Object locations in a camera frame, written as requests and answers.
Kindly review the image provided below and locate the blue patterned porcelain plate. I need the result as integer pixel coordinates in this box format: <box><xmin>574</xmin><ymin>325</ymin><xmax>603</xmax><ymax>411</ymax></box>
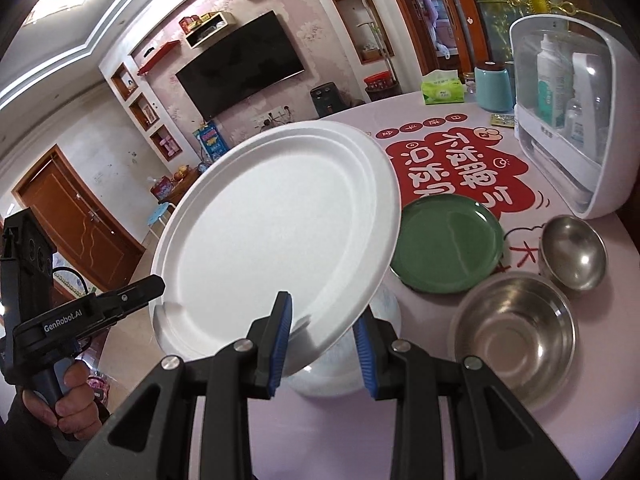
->
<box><xmin>286</xmin><ymin>284</ymin><xmax>402</xmax><ymax>399</ymax></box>

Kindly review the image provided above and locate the green plate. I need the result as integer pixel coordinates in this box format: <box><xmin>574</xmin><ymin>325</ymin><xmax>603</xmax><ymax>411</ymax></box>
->
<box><xmin>390</xmin><ymin>194</ymin><xmax>503</xmax><ymax>295</ymax></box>

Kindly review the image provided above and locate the white foam plate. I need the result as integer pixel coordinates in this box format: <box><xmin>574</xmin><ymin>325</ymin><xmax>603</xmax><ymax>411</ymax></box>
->
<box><xmin>149</xmin><ymin>120</ymin><xmax>400</xmax><ymax>375</ymax></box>

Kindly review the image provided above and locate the large steel bowl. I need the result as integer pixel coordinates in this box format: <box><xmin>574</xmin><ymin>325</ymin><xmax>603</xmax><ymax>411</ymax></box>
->
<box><xmin>447</xmin><ymin>272</ymin><xmax>578</xmax><ymax>412</ymax></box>

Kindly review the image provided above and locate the small steel bowl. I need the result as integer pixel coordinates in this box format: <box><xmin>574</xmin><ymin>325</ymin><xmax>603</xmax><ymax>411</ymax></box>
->
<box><xmin>538</xmin><ymin>214</ymin><xmax>608</xmax><ymax>292</ymax></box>

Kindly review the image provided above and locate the left hand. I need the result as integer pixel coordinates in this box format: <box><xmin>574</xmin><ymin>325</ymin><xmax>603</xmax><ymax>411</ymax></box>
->
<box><xmin>22</xmin><ymin>360</ymin><xmax>102</xmax><ymax>441</ymax></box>

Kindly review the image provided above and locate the brown wooden door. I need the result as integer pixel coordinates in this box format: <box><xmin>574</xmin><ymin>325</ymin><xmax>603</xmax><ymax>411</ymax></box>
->
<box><xmin>12</xmin><ymin>145</ymin><xmax>144</xmax><ymax>292</ymax></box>

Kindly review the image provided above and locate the blue stool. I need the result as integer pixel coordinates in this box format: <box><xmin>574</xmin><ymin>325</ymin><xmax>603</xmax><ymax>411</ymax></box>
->
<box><xmin>148</xmin><ymin>202</ymin><xmax>176</xmax><ymax>240</ymax></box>

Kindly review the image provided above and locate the wooden tv cabinet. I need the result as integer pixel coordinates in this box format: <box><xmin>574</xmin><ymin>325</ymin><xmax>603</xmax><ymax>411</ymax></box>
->
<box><xmin>158</xmin><ymin>168</ymin><xmax>201</xmax><ymax>206</ymax></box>

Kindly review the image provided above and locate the blue poster board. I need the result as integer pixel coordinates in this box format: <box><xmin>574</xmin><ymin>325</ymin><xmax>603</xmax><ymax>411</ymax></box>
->
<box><xmin>193</xmin><ymin>122</ymin><xmax>229</xmax><ymax>164</ymax></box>

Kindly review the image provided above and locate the green tissue box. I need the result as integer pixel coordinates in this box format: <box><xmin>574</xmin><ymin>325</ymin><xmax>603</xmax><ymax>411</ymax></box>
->
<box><xmin>421</xmin><ymin>70</ymin><xmax>465</xmax><ymax>105</ymax></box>

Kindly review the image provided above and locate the teal cup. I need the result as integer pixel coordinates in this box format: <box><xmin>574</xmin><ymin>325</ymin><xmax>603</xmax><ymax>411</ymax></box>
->
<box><xmin>474</xmin><ymin>61</ymin><xmax>514</xmax><ymax>113</ymax></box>

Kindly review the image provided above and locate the black television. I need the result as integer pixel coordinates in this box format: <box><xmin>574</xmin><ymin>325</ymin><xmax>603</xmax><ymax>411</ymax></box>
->
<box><xmin>176</xmin><ymin>11</ymin><xmax>305</xmax><ymax>120</ymax></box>

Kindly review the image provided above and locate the white sterilizer cabinet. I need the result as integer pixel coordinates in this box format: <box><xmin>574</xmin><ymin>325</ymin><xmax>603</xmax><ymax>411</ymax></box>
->
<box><xmin>510</xmin><ymin>14</ymin><xmax>639</xmax><ymax>219</ymax></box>

